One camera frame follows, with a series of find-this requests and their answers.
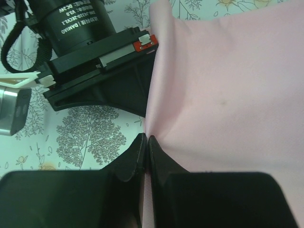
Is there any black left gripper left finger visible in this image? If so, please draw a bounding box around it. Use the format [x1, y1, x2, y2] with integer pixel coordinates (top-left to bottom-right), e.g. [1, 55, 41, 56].
[0, 133, 146, 228]

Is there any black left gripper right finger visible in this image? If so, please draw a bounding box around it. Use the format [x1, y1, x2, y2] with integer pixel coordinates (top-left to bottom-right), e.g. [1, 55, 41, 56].
[148, 137, 297, 228]

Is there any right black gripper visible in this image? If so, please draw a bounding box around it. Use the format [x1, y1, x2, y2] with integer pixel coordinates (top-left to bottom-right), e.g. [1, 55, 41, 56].
[32, 0, 158, 117]

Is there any pink t shirt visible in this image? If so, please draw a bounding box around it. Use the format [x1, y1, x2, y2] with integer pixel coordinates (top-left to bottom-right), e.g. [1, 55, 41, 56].
[145, 0, 304, 227]

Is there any floral patterned table mat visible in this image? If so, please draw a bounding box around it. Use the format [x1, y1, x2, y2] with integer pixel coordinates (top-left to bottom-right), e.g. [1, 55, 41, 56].
[0, 0, 287, 175]

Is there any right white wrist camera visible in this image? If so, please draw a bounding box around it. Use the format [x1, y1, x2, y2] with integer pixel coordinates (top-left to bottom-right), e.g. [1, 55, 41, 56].
[0, 71, 54, 136]

